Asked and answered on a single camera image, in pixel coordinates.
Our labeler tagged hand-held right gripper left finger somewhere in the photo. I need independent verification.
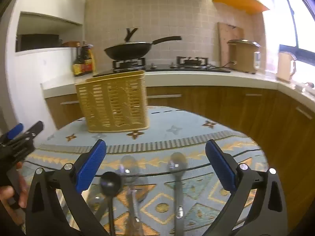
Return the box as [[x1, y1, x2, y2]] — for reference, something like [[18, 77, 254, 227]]
[[25, 139, 109, 236]]

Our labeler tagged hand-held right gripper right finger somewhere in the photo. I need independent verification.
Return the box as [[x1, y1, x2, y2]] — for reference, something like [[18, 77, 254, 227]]
[[204, 139, 288, 236]]

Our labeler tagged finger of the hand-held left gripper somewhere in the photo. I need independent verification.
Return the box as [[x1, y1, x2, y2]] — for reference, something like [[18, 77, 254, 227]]
[[6, 122, 24, 141], [22, 120, 45, 140]]

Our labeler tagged black spoon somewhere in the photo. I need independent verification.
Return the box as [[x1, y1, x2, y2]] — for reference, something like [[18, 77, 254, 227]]
[[95, 171, 123, 236]]

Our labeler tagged metal spoon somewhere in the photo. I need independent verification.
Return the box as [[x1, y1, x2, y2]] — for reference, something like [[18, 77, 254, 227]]
[[167, 152, 188, 220]]

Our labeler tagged yellow plastic basket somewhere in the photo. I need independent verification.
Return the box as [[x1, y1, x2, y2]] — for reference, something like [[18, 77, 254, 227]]
[[75, 70, 150, 133]]

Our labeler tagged person's left hand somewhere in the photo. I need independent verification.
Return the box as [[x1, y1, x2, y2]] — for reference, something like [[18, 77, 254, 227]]
[[0, 162, 29, 209]]

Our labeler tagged patterned blue tablecloth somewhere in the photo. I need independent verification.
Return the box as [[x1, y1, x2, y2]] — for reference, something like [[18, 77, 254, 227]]
[[22, 106, 269, 236]]

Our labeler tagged wooden base cabinet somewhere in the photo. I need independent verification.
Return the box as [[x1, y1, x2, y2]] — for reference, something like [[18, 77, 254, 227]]
[[44, 86, 315, 229]]

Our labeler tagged dark soy sauce bottle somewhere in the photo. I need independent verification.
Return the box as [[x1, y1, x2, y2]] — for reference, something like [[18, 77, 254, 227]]
[[72, 42, 85, 77]]

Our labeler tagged dark sauce bottle red label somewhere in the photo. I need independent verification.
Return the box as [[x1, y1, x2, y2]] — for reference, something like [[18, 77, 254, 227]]
[[81, 41, 95, 74]]

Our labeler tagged black microwave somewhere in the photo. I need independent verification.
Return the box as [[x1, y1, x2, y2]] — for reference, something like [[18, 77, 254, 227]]
[[16, 34, 62, 52]]

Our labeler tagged black gas stove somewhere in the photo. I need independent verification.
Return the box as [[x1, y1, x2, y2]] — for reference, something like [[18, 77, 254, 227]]
[[94, 56, 232, 77]]

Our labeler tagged beige rice cooker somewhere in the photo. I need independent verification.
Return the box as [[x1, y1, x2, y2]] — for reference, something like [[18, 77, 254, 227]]
[[226, 39, 262, 74]]

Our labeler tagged cream electric kettle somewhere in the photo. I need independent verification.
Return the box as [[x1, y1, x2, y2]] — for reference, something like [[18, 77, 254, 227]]
[[277, 51, 297, 82]]

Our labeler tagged black wok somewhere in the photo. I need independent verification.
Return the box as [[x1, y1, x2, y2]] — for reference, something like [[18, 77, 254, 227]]
[[104, 36, 183, 61]]

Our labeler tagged wooden cutting board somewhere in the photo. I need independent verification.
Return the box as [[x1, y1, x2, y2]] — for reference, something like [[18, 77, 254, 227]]
[[217, 22, 244, 65]]

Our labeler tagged dark framed window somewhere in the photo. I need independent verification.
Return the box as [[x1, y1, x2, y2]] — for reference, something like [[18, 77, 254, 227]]
[[279, 0, 315, 67]]

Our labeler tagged black power cord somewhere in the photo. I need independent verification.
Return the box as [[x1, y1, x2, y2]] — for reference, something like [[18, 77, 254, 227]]
[[209, 61, 237, 69]]

